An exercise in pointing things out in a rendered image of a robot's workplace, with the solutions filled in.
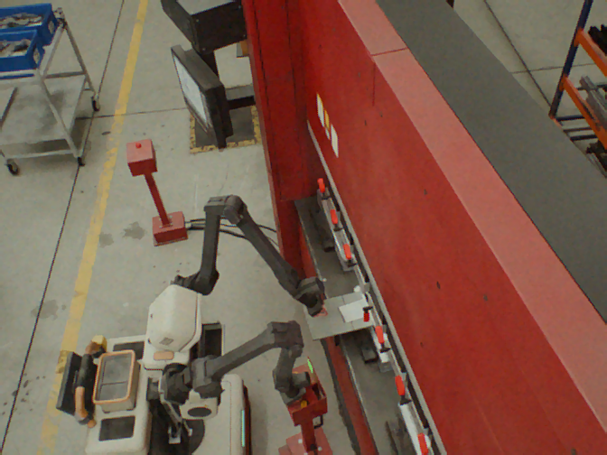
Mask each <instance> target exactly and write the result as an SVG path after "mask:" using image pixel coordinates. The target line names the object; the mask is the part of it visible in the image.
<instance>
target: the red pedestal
mask: <svg viewBox="0 0 607 455"><path fill-rule="evenodd" d="M126 158H127V165H128V167H129V170H130V172H131V174H132V177H136V176H141V175H144V178H145V182H146V184H148V187H149V190H150V191H151V194H152V197H153V199H154V203H155V206H156V208H157V210H158V213H159V216H154V217H152V218H153V237H154V246H163V245H167V244H171V243H175V242H179V241H183V240H187V239H188V236H187V230H186V227H185V221H184V216H183V214H182V211H181V210H179V211H175V212H171V213H167V212H166V209H165V206H164V204H163V200H162V197H161V195H160V192H159V190H158V187H157V185H156V182H155V179H154V176H153V173H155V172H158V169H157V159H156V151H155V149H154V144H153V141H151V139H150V138H149V139H145V140H140V141H135V142H131V143H126Z"/></svg>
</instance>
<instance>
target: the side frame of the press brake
mask: <svg viewBox="0 0 607 455"><path fill-rule="evenodd" d="M241 3H242V8H243V15H244V21H245V26H246V32H247V39H246V42H247V54H248V59H249V66H250V71H251V77H252V83H253V89H254V95H255V101H256V107H257V117H258V123H259V129H260V134H261V141H263V146H264V152H265V159H266V169H267V176H268V181H269V187H270V193H271V199H272V204H273V210H274V216H275V226H276V233H277V239H278V245H279V251H280V255H281V256H282V257H283V258H284V260H285V261H286V262H287V263H288V264H289V265H290V266H291V267H293V268H294V269H295V271H296V272H297V273H298V274H299V278H300V279H301V281H302V280H303V279H305V278H306V276H305V273H304V269H303V266H302V258H301V249H300V242H299V233H298V225H297V217H296V215H297V211H296V208H295V205H294V201H295V200H299V199H303V198H308V197H312V196H316V195H317V190H318V189H319V184H318V180H319V179H322V181H323V185H324V188H326V187H327V175H326V172H325V170H324V168H323V166H322V162H321V159H320V157H319V154H318V152H317V150H316V147H315V145H314V142H313V139H312V137H311V134H310V132H309V129H308V123H307V109H306V98H305V85H304V63H303V52H302V39H301V27H300V15H299V4H298V0H241Z"/></svg>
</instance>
